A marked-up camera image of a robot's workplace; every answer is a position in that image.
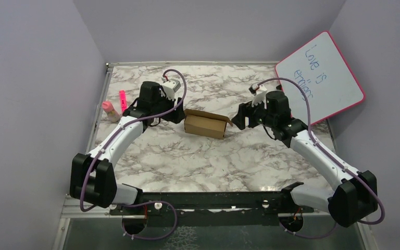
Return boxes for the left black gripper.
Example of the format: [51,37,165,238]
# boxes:
[152,90,185,123]

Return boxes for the pink highlighter marker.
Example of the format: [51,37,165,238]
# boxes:
[119,90,128,112]

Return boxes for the purple cable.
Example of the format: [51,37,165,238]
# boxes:
[252,77,386,240]
[79,69,188,241]

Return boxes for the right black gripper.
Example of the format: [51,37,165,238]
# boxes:
[231,95,276,130]

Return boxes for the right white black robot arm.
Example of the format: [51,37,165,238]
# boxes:
[231,91,379,227]

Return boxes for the pink framed whiteboard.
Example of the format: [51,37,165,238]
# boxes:
[275,31,365,124]

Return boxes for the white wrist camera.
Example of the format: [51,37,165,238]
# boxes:
[160,79,181,101]
[249,83,267,107]

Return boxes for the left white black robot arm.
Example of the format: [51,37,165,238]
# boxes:
[69,79,185,214]

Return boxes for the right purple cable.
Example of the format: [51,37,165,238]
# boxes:
[252,77,386,240]

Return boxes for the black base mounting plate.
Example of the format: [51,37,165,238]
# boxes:
[109,191,314,227]

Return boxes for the small pink capped bottle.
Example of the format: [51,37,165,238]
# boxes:
[102,101,120,123]

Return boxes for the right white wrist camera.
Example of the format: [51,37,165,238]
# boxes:
[249,83,267,107]

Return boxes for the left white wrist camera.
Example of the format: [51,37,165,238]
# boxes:
[160,79,181,101]

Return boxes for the aluminium extrusion frame rail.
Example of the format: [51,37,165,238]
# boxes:
[60,194,368,219]

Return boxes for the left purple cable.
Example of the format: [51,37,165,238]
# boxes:
[79,69,188,241]

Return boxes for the brown cardboard box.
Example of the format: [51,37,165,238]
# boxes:
[184,109,233,140]

